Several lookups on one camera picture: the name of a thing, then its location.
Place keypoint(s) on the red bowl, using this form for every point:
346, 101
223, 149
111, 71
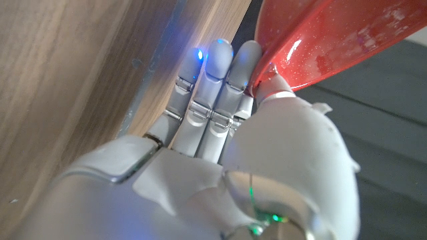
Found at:
333, 40

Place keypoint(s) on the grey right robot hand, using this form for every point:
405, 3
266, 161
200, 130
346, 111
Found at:
200, 186

